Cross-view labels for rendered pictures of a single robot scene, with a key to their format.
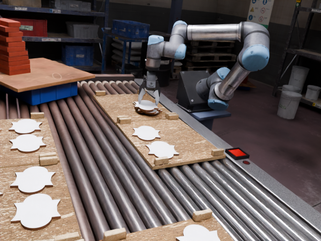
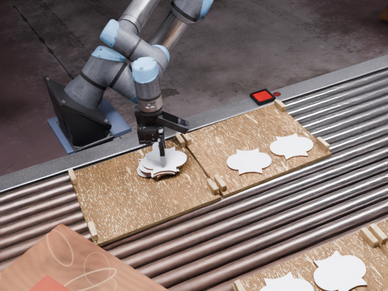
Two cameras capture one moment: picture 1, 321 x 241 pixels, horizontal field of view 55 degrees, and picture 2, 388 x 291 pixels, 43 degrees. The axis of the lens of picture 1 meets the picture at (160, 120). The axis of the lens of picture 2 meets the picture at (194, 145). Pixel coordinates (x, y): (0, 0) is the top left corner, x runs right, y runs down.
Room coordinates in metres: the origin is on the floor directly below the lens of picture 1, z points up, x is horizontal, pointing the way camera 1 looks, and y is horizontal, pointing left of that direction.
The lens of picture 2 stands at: (1.27, 1.30, 2.03)
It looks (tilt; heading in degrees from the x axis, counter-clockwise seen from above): 39 degrees down; 279
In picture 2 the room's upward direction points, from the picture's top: 6 degrees counter-clockwise
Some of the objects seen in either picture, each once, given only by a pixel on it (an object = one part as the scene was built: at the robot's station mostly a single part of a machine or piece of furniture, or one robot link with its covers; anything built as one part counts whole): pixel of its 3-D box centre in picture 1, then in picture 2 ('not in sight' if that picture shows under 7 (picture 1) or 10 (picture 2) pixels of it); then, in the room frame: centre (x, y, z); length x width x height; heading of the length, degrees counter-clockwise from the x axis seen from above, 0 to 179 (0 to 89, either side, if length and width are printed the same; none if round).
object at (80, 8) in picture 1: (69, 5); not in sight; (5.54, 1.78, 1.16); 0.60 x 0.40 x 0.15; 128
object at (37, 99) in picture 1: (39, 84); not in sight; (1.68, 0.71, 0.97); 0.31 x 0.31 x 0.10; 58
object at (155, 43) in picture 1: (155, 47); (146, 78); (1.58, 0.07, 1.28); 0.09 x 0.08 x 0.11; 84
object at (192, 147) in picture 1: (167, 139); (252, 145); (1.27, -0.04, 0.93); 0.41 x 0.35 x 0.02; 30
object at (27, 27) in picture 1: (23, 26); not in sight; (5.13, 2.41, 0.78); 0.66 x 0.45 x 0.28; 126
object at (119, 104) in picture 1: (133, 107); (141, 186); (1.63, 0.16, 0.93); 0.41 x 0.35 x 0.02; 29
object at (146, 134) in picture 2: (150, 77); (150, 123); (1.59, 0.08, 1.12); 0.09 x 0.08 x 0.12; 9
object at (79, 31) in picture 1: (82, 30); not in sight; (5.68, 1.60, 0.76); 0.50 x 0.36 x 0.24; 131
